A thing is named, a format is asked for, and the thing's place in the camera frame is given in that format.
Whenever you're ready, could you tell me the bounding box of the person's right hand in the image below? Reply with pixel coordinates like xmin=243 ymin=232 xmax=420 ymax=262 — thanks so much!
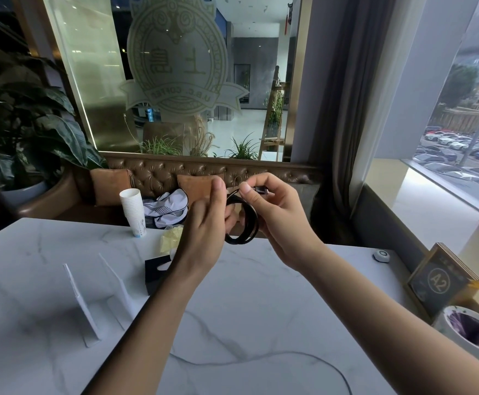
xmin=239 ymin=173 xmax=327 ymax=273

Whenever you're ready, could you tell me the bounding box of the person's left hand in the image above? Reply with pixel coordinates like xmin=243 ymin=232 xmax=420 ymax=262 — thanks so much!
xmin=173 ymin=176 xmax=242 ymax=278

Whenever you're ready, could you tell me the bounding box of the person's left forearm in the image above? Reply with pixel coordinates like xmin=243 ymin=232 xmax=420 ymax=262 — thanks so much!
xmin=84 ymin=259 xmax=213 ymax=395

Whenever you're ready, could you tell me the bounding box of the person's right forearm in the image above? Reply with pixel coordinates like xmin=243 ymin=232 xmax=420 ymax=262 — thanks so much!
xmin=299 ymin=244 xmax=479 ymax=395

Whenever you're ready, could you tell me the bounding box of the orange cushion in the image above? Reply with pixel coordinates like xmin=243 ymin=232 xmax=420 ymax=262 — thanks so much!
xmin=89 ymin=168 xmax=136 ymax=207
xmin=176 ymin=174 xmax=225 ymax=203

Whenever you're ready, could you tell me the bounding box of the green grass plant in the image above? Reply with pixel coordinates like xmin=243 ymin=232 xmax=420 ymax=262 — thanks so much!
xmin=222 ymin=133 xmax=261 ymax=161
xmin=140 ymin=135 xmax=183 ymax=157

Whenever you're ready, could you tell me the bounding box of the white striped bag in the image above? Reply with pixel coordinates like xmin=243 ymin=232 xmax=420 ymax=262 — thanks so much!
xmin=142 ymin=192 xmax=191 ymax=229

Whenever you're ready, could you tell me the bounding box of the dry tan grass plant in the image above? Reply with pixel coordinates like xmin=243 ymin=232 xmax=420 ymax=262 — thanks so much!
xmin=189 ymin=114 xmax=216 ymax=157

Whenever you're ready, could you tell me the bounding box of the dark grey cushion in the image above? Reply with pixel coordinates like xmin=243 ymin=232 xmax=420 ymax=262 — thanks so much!
xmin=295 ymin=184 xmax=322 ymax=227

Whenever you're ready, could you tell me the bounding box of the yellow plastic glove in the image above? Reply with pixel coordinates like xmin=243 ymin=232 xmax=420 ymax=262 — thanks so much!
xmin=157 ymin=225 xmax=185 ymax=256

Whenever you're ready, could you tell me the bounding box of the wooden easel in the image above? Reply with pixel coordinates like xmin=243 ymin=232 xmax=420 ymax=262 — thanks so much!
xmin=258 ymin=66 xmax=288 ymax=162

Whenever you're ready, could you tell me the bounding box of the brown leather sofa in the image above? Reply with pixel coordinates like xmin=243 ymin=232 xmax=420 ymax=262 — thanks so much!
xmin=15 ymin=151 xmax=323 ymax=236

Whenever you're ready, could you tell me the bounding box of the stack of white paper cups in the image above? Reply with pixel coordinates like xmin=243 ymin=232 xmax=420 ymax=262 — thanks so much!
xmin=119 ymin=188 xmax=147 ymax=239

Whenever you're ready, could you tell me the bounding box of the black tissue box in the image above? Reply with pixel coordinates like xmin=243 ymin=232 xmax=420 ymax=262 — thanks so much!
xmin=144 ymin=253 xmax=175 ymax=296

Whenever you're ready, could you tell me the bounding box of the grey curtain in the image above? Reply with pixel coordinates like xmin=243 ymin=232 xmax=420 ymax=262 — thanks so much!
xmin=304 ymin=0 xmax=414 ymax=245

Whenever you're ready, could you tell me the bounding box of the clear acrylic sign stand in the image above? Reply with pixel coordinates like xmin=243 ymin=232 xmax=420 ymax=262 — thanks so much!
xmin=62 ymin=263 xmax=101 ymax=349
xmin=98 ymin=253 xmax=138 ymax=322

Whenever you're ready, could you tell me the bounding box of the white plant pot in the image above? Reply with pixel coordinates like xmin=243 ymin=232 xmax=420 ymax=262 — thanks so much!
xmin=0 ymin=180 xmax=52 ymax=209

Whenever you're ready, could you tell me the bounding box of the large green leafy plant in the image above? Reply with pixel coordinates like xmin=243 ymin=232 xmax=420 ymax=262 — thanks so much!
xmin=0 ymin=51 xmax=109 ymax=191

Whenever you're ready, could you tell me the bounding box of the wooden table number sign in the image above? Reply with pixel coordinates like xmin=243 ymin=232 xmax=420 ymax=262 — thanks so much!
xmin=403 ymin=242 xmax=479 ymax=323

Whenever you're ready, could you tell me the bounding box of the row of parked cars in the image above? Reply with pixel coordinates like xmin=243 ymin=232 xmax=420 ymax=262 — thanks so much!
xmin=413 ymin=124 xmax=479 ymax=190

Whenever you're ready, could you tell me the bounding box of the white cup with purple inside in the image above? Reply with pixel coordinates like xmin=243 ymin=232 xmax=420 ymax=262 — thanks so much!
xmin=432 ymin=305 xmax=479 ymax=371

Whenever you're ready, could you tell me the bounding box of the thin black cable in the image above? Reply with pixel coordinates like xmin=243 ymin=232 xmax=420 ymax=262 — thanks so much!
xmin=169 ymin=349 xmax=352 ymax=395

